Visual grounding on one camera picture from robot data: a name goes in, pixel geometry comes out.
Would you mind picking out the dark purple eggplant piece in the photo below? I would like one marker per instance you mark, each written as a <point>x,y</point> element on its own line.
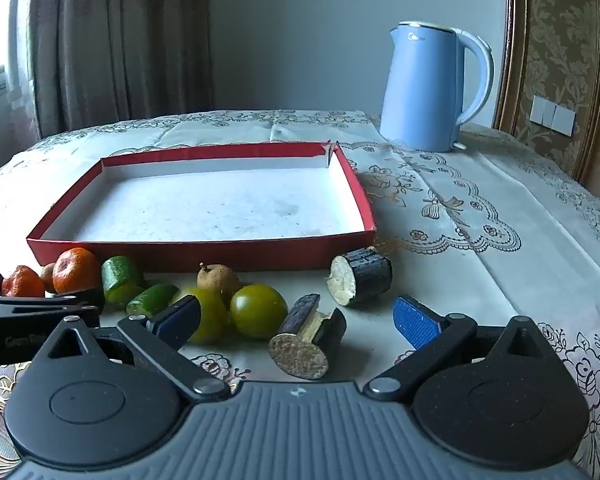
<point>365,275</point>
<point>300,350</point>

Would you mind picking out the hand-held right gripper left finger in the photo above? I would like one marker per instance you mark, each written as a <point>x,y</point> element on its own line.
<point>177,320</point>

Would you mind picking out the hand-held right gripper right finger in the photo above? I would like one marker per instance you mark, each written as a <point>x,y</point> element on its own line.
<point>415,322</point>

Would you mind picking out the green tomato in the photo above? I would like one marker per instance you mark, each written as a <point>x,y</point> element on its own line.
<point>258,310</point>
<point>212,317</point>

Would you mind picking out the red shallow cardboard box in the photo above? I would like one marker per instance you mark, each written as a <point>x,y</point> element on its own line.
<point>205,210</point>

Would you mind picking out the brown kiwi fruit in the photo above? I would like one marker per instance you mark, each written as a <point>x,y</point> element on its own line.
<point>217,280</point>

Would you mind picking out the orange tangerine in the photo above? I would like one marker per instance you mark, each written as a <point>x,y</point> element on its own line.
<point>22,282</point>
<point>76,270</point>

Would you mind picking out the white wall switch panel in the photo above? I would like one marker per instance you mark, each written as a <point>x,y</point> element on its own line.
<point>552,115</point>

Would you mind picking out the grey curtain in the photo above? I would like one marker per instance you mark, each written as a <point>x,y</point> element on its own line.
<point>120,35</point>

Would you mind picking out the green cucumber piece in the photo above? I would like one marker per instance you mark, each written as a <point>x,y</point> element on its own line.
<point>121,277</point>
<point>152,299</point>

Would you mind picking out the brown longan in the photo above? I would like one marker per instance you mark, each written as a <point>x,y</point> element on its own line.
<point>48,277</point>

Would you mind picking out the gold patterned framed wall panel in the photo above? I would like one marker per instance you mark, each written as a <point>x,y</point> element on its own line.
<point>560,35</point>

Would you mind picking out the light blue electric kettle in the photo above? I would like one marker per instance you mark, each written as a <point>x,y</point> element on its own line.
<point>420,90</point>

